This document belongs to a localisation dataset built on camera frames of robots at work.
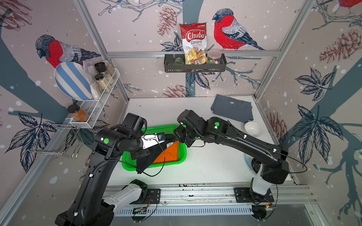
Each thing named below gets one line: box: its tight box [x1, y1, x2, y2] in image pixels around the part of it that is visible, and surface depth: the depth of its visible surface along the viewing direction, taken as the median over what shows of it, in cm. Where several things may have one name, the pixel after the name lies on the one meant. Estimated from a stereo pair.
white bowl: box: [244, 121, 263, 138], surface depth 100 cm
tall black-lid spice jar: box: [94, 62, 115, 85], surface depth 82 cm
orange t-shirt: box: [152, 140, 180, 165], surface depth 86 cm
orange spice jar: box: [67, 104, 90, 122], surface depth 63 cm
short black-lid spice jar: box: [94, 72, 111, 93], surface depth 78 cm
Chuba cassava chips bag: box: [179, 22, 208, 65], surface depth 83 cm
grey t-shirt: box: [210, 93, 254, 123], surface depth 116 cm
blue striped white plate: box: [53, 61, 93, 102], surface depth 68 cm
